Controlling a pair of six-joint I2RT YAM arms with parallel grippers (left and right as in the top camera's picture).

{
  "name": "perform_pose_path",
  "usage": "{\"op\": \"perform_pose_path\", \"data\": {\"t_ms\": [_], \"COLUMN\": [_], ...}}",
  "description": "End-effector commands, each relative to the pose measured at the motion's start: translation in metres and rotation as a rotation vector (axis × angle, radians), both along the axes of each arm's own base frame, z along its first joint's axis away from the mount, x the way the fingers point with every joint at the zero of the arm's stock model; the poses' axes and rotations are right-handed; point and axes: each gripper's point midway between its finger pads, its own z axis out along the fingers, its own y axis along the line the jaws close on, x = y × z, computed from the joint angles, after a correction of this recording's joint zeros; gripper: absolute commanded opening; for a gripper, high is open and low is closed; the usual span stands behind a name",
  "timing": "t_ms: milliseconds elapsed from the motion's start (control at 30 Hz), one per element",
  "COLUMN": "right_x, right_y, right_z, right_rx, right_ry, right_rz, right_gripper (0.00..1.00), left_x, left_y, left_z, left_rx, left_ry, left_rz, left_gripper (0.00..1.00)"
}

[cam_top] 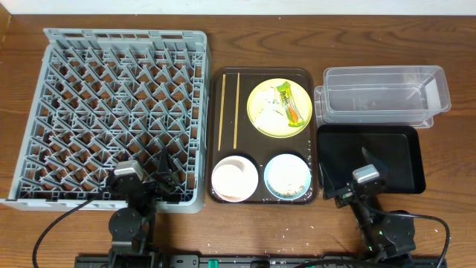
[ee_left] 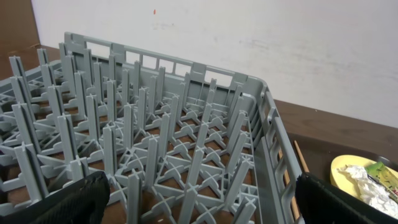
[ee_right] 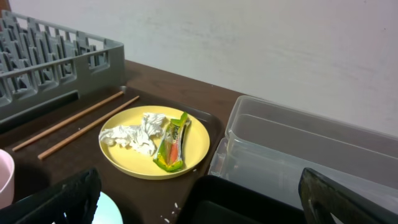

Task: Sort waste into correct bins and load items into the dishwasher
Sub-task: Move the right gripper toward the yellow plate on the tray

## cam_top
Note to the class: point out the black rectangular tray bin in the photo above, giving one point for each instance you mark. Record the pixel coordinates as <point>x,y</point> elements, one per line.
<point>339,149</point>

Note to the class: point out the dark brown serving tray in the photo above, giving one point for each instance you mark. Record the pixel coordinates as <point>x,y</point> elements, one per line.
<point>251,143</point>

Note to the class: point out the grey plastic dish rack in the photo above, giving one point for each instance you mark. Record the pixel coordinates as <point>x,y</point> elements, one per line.
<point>104,96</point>

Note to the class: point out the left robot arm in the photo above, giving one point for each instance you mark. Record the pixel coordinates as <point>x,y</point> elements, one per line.
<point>132,227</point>

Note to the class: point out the clear plastic bin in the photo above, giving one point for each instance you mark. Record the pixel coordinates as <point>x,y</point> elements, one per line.
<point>389,95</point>

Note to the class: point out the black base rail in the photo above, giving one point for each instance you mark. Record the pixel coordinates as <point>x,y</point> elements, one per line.
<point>194,261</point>

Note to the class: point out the green orange snack wrapper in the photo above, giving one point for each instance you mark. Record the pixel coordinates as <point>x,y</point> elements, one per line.
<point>287,102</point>

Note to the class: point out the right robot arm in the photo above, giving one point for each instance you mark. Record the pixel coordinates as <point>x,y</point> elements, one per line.
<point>389,235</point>

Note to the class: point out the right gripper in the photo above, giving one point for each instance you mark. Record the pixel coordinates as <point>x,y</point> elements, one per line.
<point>354,192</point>

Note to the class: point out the light blue bowl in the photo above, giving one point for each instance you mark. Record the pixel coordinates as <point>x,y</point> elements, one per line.
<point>287,177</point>

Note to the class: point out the pink white bowl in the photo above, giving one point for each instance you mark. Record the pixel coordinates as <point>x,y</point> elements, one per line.
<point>234,178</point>

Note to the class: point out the yellow round plate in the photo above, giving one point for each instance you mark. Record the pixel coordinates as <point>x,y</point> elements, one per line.
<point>302,101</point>

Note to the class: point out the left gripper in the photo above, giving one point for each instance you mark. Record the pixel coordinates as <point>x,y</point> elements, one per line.
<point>147,184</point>

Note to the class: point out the wooden chopstick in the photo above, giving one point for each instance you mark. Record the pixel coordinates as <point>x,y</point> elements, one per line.
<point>236,114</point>
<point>222,102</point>

